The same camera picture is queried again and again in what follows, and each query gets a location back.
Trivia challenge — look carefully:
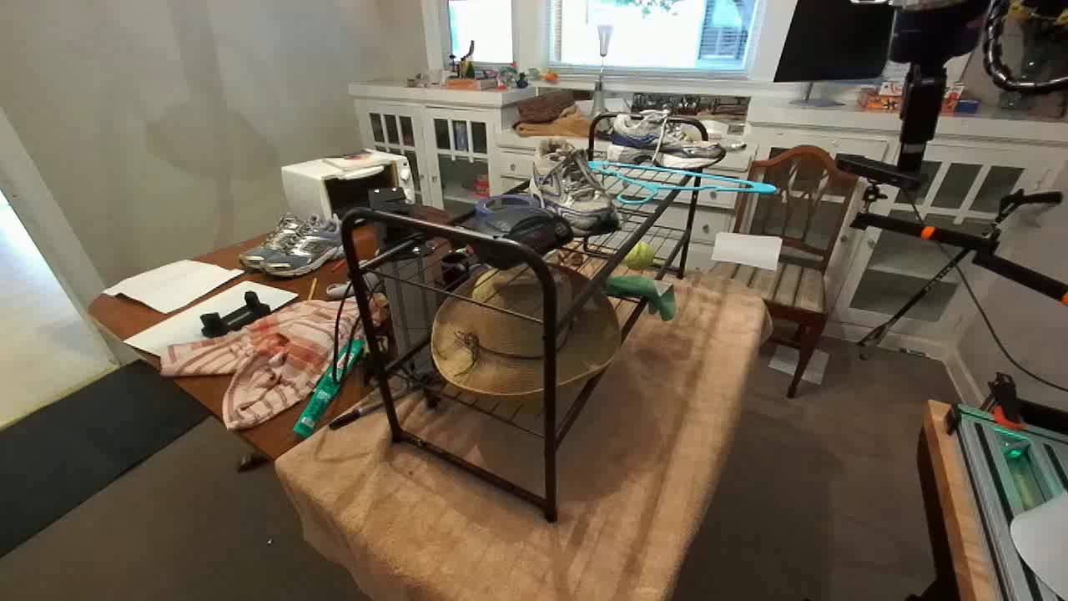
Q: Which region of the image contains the grey sneaker on rack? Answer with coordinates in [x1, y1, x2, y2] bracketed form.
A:
[531, 149, 618, 233]

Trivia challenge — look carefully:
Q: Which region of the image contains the white toaster oven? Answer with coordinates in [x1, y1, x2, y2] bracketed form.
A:
[281, 146, 413, 222]

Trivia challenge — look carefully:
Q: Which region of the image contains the black metal shoe rack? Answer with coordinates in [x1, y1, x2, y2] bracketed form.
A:
[344, 129, 700, 514]

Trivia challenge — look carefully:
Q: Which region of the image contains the black monitor screen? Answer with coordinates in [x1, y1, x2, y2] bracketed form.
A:
[773, 0, 896, 81]

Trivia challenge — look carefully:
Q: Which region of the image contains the white sneaker far rack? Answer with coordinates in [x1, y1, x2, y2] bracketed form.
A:
[609, 113, 743, 167]

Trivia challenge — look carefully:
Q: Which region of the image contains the white cabinet with glass doors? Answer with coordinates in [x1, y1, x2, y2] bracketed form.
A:
[350, 85, 1066, 339]

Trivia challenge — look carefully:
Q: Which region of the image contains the white paper sheet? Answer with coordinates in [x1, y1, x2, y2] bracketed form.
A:
[106, 261, 237, 313]

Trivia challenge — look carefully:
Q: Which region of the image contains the teal plastic clothing hanger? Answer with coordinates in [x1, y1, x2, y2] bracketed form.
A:
[587, 159, 773, 206]

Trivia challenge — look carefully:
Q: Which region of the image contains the pink striped shirt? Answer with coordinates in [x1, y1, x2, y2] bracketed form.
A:
[162, 300, 362, 432]

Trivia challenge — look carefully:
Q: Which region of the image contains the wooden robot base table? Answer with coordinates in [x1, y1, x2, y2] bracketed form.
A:
[918, 402, 1000, 601]

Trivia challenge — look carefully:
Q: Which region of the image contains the beige table cloth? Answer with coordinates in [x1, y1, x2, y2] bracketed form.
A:
[277, 273, 767, 601]

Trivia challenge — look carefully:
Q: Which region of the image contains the tan straw hat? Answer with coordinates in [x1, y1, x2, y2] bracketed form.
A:
[432, 266, 620, 396]

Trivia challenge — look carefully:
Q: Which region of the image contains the green lit aluminium frame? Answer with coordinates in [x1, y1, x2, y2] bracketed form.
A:
[950, 404, 1068, 601]

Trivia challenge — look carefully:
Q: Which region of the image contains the black dumbbell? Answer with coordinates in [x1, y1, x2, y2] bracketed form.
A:
[199, 292, 271, 339]

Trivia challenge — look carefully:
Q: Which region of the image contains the grey blue sneaker pair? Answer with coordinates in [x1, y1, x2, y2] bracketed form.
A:
[242, 216, 344, 278]

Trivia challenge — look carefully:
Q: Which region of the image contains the teal green tool handle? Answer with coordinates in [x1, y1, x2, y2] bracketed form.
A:
[291, 339, 364, 440]

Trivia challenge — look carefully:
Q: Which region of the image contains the black camera tripod stand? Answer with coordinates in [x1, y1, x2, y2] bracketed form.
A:
[834, 154, 1068, 349]

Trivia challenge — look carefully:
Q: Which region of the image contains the brown wooden table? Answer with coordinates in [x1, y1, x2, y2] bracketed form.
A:
[86, 199, 448, 468]

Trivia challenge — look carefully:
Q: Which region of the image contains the brown wooden chair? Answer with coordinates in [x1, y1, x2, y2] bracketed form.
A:
[732, 146, 860, 395]

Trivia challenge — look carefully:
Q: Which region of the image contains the yellow tennis ball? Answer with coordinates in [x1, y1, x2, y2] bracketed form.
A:
[626, 243, 659, 271]

